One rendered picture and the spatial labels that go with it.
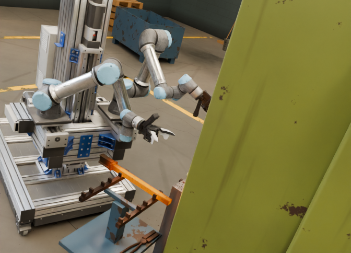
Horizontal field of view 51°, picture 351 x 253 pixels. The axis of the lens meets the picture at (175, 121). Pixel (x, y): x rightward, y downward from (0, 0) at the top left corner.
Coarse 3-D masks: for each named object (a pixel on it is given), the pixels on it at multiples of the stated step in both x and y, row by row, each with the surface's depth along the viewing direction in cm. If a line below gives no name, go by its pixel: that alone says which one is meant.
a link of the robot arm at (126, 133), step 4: (124, 128) 220; (128, 128) 219; (132, 128) 220; (124, 132) 220; (128, 132) 220; (132, 132) 222; (120, 136) 224; (124, 136) 221; (128, 136) 222; (132, 136) 226; (124, 140) 223; (128, 140) 223
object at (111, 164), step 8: (104, 160) 183; (112, 160) 181; (112, 168) 179; (120, 168) 178; (128, 176) 174; (136, 184) 173; (144, 184) 172; (152, 192) 168; (160, 192) 169; (160, 200) 167; (168, 200) 165
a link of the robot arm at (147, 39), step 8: (144, 32) 231; (152, 32) 231; (144, 40) 228; (152, 40) 230; (144, 48) 228; (152, 48) 228; (152, 56) 226; (152, 64) 225; (152, 72) 225; (160, 72) 225; (160, 80) 223; (160, 88) 220; (168, 88) 223; (160, 96) 219; (168, 96) 223
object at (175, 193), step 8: (176, 184) 181; (176, 192) 178; (176, 200) 179; (168, 208) 183; (176, 208) 180; (168, 216) 184; (168, 224) 186; (160, 232) 190; (168, 232) 187; (160, 240) 191; (160, 248) 192
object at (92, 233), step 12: (108, 216) 186; (84, 228) 174; (96, 228) 176; (132, 228) 183; (144, 228) 185; (60, 240) 164; (72, 240) 166; (84, 240) 168; (96, 240) 170; (108, 240) 171; (120, 240) 173; (132, 240) 175; (156, 240) 181; (72, 252) 161; (84, 252) 162; (96, 252) 163; (108, 252) 165
